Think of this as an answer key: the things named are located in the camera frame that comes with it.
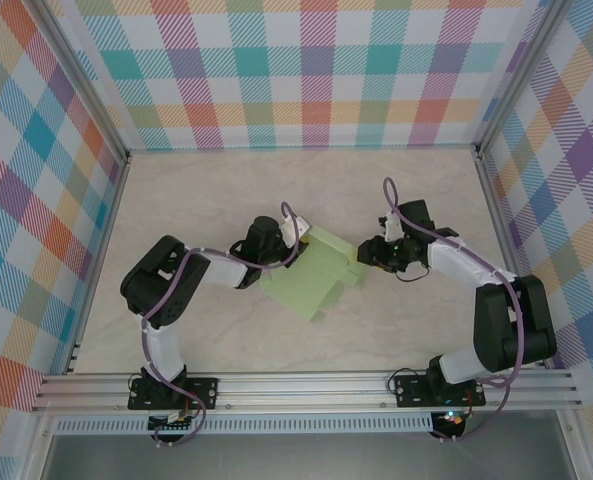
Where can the light green paper box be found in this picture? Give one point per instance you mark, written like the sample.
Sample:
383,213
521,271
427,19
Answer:
306,285

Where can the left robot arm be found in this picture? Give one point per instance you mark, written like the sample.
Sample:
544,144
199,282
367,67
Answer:
146,285

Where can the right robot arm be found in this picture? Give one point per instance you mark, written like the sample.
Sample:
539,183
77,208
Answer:
496,325

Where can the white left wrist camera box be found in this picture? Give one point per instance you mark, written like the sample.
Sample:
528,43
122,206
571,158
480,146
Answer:
296,227

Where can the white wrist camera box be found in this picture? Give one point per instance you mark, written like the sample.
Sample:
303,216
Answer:
296,227
392,227

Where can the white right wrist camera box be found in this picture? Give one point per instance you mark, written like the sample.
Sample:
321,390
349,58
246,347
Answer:
392,227

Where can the aluminium table side rail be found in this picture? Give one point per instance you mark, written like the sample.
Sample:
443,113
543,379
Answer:
109,225
501,225

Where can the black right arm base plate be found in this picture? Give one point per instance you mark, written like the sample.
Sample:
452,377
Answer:
411,390

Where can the aluminium mounting rail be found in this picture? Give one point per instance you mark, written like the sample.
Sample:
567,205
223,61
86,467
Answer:
301,390

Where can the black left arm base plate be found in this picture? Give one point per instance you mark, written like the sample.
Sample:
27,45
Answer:
206,387

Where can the aluminium frame post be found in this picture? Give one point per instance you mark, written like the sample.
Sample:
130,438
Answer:
521,75
76,75

